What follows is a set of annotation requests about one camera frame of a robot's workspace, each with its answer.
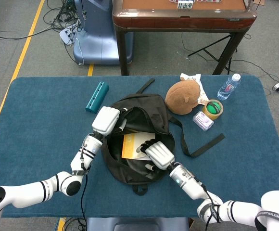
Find white power strip with plugs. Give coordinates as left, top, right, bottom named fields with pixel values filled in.
left=59, top=23, right=81, bottom=45

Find clear water bottle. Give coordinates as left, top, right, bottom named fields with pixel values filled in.
left=216, top=73, right=241, bottom=101

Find green ball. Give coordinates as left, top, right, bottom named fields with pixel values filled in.
left=206, top=101, right=222, bottom=114

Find tan tape roll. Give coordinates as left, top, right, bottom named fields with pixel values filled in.
left=201, top=99, right=224, bottom=120

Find orange yellow booklet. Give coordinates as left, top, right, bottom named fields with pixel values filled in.
left=121, top=131, right=157, bottom=161

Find black backpack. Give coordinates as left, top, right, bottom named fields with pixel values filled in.
left=100, top=77, right=226, bottom=195

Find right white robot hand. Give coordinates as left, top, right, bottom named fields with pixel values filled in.
left=139, top=137, right=176, bottom=174

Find brown mahjong table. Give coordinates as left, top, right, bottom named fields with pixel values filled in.
left=112, top=0, right=258, bottom=77

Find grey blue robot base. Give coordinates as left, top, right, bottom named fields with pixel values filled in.
left=85, top=217, right=190, bottom=231

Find white snack bag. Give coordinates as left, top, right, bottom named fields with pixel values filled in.
left=179, top=73, right=211, bottom=106

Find green print mahjong tiles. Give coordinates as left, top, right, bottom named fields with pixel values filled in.
left=177, top=0, right=193, bottom=10

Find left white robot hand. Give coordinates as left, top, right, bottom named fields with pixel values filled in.
left=91, top=105, right=128, bottom=137

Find blue grey machine base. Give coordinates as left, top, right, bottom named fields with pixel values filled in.
left=73, top=0, right=134, bottom=65

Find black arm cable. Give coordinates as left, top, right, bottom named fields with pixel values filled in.
left=79, top=148, right=90, bottom=226
left=192, top=175, right=222, bottom=231

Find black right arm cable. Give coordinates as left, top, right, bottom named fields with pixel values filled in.
left=192, top=175, right=222, bottom=231

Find teal cylinder block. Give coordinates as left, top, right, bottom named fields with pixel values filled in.
left=85, top=81, right=110, bottom=114

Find brown plush toy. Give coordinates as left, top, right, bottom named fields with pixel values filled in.
left=165, top=80, right=202, bottom=116

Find black cable tangle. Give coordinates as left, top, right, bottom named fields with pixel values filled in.
left=43, top=0, right=82, bottom=32

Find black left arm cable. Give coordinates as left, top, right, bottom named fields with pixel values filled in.
left=79, top=148, right=90, bottom=226

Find blue felt table cover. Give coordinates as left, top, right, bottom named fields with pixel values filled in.
left=0, top=75, right=279, bottom=218

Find clear plastic box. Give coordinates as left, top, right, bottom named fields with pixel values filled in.
left=192, top=110, right=215, bottom=132

